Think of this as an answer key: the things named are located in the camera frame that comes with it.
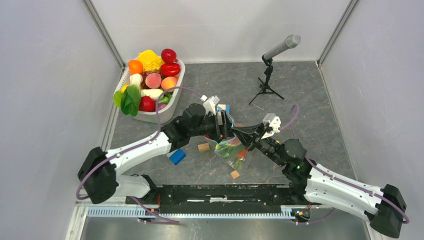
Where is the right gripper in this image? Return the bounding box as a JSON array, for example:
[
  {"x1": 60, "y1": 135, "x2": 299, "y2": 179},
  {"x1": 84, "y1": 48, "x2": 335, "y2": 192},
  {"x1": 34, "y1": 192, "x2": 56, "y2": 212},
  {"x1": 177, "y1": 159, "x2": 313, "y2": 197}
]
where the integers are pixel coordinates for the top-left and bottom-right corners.
[{"x1": 230, "y1": 122, "x2": 286, "y2": 168}]

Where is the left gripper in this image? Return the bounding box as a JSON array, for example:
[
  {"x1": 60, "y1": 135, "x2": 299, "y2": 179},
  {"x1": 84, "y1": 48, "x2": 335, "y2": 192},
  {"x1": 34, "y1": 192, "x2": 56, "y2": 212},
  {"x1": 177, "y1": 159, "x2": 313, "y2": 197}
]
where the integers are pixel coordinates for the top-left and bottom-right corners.
[{"x1": 189, "y1": 110, "x2": 236, "y2": 140}]

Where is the pink toy watermelon slice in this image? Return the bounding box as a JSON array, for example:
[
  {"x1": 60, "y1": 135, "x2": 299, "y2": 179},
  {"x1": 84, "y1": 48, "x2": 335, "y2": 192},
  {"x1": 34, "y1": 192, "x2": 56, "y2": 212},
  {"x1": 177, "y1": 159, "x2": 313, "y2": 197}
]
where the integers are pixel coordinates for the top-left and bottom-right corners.
[{"x1": 228, "y1": 137, "x2": 241, "y2": 146}]

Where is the orange toy carrot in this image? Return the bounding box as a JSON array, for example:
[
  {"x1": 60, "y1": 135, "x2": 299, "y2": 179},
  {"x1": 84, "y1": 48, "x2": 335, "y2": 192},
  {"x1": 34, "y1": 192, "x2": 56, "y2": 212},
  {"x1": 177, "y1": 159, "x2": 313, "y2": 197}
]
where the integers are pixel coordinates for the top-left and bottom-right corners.
[{"x1": 236, "y1": 149, "x2": 247, "y2": 159}]

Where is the clear zip top bag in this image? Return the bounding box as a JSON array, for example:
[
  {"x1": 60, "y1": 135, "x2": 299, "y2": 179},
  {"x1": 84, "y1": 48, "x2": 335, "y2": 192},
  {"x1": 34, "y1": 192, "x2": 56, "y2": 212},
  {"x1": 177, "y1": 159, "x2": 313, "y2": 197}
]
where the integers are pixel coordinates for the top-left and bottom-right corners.
[{"x1": 211, "y1": 133, "x2": 250, "y2": 172}]

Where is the green toy cucumber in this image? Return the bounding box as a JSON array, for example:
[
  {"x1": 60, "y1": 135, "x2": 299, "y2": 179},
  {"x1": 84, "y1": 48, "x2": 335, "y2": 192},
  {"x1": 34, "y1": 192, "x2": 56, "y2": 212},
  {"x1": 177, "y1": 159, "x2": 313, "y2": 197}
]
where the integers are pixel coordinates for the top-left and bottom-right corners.
[{"x1": 216, "y1": 144, "x2": 239, "y2": 159}]

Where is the pink toy peach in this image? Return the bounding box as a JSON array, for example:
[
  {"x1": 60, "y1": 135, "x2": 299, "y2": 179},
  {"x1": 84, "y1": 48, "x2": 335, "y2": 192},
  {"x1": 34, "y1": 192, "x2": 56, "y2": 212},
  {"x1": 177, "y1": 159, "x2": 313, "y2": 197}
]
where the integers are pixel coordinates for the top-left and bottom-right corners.
[{"x1": 144, "y1": 73, "x2": 162, "y2": 89}]

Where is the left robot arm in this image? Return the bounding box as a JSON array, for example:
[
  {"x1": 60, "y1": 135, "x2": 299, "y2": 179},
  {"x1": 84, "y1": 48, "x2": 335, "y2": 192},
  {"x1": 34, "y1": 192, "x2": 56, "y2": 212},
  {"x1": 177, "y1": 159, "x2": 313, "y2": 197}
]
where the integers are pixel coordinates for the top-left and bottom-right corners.
[{"x1": 76, "y1": 103, "x2": 234, "y2": 204}]

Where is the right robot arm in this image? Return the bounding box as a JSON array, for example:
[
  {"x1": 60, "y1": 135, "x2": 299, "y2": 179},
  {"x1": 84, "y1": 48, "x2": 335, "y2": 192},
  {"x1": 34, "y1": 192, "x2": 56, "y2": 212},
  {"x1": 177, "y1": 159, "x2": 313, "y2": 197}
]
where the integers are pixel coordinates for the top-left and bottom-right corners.
[{"x1": 231, "y1": 123, "x2": 409, "y2": 239}]

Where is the long wooden block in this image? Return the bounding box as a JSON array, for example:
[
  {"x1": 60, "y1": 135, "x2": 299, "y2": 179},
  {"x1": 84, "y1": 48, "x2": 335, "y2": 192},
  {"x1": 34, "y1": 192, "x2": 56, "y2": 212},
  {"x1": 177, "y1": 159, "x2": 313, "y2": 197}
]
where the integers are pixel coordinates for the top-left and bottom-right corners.
[{"x1": 197, "y1": 143, "x2": 211, "y2": 152}]

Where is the small wooden cube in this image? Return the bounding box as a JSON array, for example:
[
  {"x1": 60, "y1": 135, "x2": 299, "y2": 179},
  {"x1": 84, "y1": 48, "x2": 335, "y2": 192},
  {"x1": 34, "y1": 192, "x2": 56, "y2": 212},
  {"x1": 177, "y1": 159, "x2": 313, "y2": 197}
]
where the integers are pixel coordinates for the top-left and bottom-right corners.
[{"x1": 230, "y1": 170, "x2": 240, "y2": 180}]

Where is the black tripod mic stand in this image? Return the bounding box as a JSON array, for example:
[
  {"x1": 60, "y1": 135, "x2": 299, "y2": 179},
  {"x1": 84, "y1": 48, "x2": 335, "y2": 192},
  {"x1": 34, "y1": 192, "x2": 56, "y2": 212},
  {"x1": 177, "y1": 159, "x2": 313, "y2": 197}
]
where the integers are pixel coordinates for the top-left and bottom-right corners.
[{"x1": 248, "y1": 55, "x2": 285, "y2": 105}]

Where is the white plastic basket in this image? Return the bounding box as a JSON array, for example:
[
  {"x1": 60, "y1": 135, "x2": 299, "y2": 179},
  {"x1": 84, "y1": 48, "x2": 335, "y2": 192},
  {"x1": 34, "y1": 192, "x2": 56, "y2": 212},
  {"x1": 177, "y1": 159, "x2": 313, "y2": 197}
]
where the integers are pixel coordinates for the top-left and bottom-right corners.
[{"x1": 115, "y1": 59, "x2": 186, "y2": 124}]

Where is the blue green white brick stack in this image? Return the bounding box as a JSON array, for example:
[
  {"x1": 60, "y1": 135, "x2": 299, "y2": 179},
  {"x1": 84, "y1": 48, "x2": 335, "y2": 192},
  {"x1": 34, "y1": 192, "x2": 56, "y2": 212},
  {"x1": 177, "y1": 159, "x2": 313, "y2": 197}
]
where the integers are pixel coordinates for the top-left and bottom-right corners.
[{"x1": 166, "y1": 148, "x2": 186, "y2": 166}]

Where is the purple toy onion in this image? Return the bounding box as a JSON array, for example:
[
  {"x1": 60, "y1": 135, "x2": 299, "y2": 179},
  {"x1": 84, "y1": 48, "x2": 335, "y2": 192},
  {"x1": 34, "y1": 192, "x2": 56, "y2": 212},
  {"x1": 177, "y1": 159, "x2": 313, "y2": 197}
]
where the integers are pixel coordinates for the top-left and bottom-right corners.
[{"x1": 156, "y1": 102, "x2": 168, "y2": 111}]

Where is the orange toy peach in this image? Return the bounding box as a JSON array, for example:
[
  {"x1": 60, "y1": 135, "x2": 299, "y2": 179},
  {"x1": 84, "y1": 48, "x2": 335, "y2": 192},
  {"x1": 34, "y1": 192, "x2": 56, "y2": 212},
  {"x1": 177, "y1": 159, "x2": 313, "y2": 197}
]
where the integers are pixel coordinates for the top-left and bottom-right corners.
[{"x1": 160, "y1": 76, "x2": 178, "y2": 91}]

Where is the red toy bell pepper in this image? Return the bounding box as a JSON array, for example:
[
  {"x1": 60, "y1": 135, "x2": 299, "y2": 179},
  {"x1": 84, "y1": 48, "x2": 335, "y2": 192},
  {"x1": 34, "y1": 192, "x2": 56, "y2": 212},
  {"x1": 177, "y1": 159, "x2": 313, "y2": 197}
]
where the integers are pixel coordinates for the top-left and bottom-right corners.
[{"x1": 160, "y1": 63, "x2": 181, "y2": 77}]

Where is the red toy tomato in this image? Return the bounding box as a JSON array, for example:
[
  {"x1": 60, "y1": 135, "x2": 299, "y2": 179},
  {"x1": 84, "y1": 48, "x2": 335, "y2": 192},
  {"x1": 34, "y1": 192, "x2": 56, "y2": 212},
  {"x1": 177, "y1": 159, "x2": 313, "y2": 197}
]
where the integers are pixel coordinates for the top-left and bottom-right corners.
[{"x1": 138, "y1": 96, "x2": 156, "y2": 112}]

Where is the red toy apple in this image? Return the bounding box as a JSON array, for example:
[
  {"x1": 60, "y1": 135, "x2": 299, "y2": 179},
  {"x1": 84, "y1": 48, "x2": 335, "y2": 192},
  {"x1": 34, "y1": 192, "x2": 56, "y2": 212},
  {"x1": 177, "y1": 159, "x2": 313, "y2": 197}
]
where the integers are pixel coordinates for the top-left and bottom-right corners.
[{"x1": 161, "y1": 48, "x2": 177, "y2": 64}]

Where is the white green toy leek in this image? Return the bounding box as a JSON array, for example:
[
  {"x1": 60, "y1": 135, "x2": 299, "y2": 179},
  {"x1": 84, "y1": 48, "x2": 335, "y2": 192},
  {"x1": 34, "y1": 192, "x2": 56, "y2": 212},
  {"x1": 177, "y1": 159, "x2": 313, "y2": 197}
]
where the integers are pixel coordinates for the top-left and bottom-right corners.
[{"x1": 129, "y1": 73, "x2": 143, "y2": 90}]

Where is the orange toy pepper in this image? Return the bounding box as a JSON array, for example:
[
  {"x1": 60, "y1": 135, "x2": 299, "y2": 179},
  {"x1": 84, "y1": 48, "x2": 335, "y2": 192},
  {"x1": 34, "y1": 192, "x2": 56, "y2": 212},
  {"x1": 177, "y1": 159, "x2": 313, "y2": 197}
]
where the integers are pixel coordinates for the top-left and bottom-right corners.
[{"x1": 128, "y1": 59, "x2": 144, "y2": 75}]

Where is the grey microphone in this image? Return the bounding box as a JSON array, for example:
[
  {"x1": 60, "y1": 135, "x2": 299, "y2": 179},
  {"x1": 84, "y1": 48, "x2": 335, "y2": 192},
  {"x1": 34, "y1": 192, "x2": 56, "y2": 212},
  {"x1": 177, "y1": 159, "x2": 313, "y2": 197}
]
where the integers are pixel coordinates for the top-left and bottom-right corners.
[{"x1": 262, "y1": 34, "x2": 302, "y2": 61}]

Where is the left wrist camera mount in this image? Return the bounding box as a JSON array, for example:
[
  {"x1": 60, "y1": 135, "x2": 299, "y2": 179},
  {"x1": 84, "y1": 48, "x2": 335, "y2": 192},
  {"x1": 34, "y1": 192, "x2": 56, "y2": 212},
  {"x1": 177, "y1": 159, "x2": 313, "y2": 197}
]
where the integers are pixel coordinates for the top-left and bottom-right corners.
[{"x1": 200, "y1": 95, "x2": 220, "y2": 115}]

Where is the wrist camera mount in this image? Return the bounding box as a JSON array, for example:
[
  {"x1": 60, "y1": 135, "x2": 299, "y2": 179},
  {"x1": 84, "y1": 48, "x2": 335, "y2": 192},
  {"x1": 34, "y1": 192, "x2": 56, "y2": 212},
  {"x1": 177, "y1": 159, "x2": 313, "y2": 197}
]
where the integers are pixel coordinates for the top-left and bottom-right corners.
[
  {"x1": 261, "y1": 113, "x2": 281, "y2": 139},
  {"x1": 200, "y1": 95, "x2": 220, "y2": 115}
]

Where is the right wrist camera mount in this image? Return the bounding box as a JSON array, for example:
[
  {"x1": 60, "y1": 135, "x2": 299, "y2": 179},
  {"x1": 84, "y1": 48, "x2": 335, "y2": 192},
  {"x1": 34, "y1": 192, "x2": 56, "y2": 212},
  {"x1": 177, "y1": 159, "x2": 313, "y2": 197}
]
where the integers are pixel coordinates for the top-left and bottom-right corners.
[{"x1": 261, "y1": 113, "x2": 281, "y2": 139}]

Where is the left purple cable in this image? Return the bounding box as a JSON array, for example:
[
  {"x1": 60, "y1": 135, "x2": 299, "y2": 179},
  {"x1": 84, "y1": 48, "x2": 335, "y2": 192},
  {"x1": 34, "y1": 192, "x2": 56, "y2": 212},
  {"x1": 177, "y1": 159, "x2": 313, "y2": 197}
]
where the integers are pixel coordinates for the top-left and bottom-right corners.
[{"x1": 76, "y1": 86, "x2": 208, "y2": 201}]

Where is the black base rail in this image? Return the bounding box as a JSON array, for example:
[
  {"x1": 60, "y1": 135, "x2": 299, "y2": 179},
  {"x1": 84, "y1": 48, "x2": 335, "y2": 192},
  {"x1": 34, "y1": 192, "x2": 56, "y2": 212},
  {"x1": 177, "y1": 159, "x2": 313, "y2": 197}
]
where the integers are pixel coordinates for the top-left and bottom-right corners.
[{"x1": 139, "y1": 184, "x2": 308, "y2": 214}]

